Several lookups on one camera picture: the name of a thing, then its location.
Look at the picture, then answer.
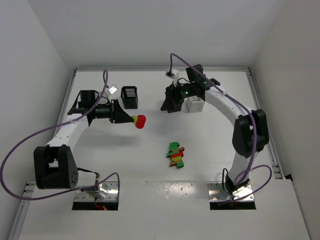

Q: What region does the lime lego brick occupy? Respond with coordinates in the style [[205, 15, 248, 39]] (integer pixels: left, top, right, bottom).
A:
[[132, 115, 138, 124]]

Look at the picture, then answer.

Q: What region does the red rounded lego brick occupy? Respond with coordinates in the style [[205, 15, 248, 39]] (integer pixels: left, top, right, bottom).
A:
[[135, 115, 147, 129]]

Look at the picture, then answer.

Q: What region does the green red brown lego stack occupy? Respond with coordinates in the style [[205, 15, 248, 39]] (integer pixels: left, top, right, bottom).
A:
[[166, 141, 185, 169]]

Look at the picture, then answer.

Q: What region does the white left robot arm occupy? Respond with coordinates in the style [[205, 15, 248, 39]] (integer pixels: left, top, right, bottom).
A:
[[33, 90, 134, 189]]

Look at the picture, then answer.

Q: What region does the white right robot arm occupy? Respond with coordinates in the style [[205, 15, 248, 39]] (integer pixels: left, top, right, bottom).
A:
[[160, 64, 269, 194]]

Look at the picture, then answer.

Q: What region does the black slotted bin right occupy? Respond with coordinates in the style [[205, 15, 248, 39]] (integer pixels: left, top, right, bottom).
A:
[[161, 88, 184, 113]]

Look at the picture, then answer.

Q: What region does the black slotted bin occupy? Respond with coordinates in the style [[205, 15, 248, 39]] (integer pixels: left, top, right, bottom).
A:
[[120, 86, 138, 109], [161, 88, 184, 113]]

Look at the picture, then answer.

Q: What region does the white slotted bin far right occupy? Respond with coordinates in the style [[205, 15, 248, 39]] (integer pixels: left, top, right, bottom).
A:
[[187, 96, 205, 113]]

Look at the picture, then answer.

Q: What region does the white slotted bin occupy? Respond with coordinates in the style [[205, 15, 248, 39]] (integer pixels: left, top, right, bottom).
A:
[[187, 96, 205, 113], [95, 91, 109, 105]]

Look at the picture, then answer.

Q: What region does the white slotted bin far left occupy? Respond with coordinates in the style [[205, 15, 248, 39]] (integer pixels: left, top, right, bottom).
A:
[[95, 91, 109, 105]]

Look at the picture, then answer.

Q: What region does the black slotted bin left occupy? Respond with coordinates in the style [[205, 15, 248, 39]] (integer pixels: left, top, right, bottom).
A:
[[120, 86, 138, 109]]

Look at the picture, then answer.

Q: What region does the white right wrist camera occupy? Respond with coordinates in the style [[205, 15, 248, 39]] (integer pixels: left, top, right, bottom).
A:
[[165, 68, 180, 86]]

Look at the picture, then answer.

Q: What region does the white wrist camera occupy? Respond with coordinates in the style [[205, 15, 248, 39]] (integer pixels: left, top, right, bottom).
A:
[[165, 68, 180, 86], [105, 84, 118, 96]]

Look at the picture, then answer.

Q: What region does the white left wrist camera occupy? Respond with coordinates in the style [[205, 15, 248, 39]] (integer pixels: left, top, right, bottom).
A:
[[105, 84, 118, 96]]

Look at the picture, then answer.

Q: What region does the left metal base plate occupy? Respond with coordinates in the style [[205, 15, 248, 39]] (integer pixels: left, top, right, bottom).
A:
[[74, 181, 119, 203]]

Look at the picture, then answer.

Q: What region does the metal base plate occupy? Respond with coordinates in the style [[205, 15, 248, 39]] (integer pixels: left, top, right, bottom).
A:
[[74, 181, 119, 203], [207, 181, 255, 203]]

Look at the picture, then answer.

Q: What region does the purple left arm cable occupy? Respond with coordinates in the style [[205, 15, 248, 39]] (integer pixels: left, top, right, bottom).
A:
[[0, 69, 120, 201]]

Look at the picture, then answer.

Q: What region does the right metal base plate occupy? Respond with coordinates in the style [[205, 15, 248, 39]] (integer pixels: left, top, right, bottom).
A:
[[207, 181, 255, 203]]

